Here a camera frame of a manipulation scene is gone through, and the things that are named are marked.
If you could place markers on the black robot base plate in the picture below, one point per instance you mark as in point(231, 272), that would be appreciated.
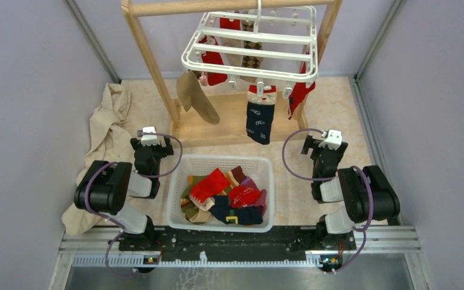
point(279, 244)

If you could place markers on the red christmas sock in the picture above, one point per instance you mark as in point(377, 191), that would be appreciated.
point(212, 57)

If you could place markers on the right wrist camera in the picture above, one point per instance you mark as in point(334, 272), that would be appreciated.
point(332, 139)

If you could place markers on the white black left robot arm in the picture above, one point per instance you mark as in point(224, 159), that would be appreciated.
point(106, 185)

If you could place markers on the brown argyle sock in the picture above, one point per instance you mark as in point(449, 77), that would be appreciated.
point(250, 61)

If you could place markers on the black santa belt sock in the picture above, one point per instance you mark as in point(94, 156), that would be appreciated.
point(225, 213)

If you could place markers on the navy patterned sock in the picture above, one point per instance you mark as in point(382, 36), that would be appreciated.
point(260, 113)

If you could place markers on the tan brown sock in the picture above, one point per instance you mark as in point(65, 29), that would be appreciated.
point(191, 95)

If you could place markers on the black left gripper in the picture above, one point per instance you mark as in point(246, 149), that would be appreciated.
point(165, 150)

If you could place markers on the maroon purple sock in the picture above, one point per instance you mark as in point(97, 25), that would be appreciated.
point(258, 200)

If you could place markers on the white perforated plastic basket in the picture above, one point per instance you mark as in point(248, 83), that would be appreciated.
point(258, 168)

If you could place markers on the beige crumpled cloth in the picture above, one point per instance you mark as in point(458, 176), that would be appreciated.
point(110, 141)

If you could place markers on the red snowflake pattern sock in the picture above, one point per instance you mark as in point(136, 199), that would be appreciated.
point(238, 196)

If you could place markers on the small pink sock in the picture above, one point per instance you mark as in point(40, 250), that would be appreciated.
point(203, 78)

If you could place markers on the olive green striped sock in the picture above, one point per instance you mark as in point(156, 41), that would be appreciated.
point(191, 212)

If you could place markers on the white plastic clip hanger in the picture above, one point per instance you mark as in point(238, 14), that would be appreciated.
point(289, 45)

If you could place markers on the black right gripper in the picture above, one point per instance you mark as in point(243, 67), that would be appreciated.
point(312, 144)

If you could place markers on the white slotted cable duct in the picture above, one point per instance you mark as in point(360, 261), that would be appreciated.
point(145, 261)

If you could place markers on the wooden hanger rack frame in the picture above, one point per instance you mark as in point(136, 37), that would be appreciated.
point(230, 103)

